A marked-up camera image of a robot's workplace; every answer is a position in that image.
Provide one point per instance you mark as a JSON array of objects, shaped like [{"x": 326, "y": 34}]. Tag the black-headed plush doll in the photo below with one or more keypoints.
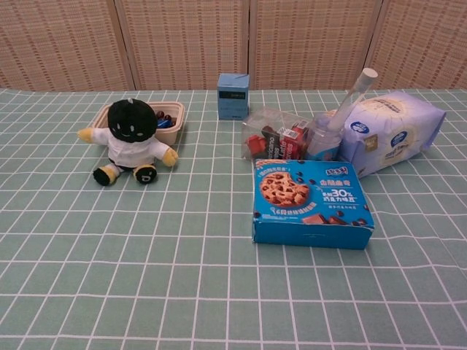
[{"x": 129, "y": 120}]

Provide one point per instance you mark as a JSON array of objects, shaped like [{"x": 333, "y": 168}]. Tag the red wrapped candies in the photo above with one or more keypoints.
[{"x": 168, "y": 116}]

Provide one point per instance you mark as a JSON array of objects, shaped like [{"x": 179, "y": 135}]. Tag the clear glass jar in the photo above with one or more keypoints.
[{"x": 321, "y": 146}]

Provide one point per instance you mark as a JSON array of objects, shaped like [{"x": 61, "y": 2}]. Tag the blue cookie box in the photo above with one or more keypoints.
[{"x": 313, "y": 226}]

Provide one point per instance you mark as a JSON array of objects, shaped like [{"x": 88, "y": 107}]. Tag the green checked tablecloth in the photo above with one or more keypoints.
[{"x": 146, "y": 255}]

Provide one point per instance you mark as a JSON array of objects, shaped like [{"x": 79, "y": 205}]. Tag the woven folding screen panel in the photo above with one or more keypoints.
[
  {"x": 58, "y": 43},
  {"x": 423, "y": 40},
  {"x": 313, "y": 40},
  {"x": 182, "y": 40}
]

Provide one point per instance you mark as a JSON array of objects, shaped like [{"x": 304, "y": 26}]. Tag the beige food tray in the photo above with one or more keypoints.
[{"x": 172, "y": 134}]

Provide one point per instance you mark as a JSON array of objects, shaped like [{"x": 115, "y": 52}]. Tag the blue snack packet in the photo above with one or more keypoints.
[{"x": 163, "y": 124}]

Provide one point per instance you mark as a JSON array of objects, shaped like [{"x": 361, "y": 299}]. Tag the clear bag of coffee sachets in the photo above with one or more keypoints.
[{"x": 270, "y": 140}]

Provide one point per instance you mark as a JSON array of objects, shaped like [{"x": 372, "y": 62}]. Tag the light blue small carton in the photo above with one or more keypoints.
[{"x": 233, "y": 105}]

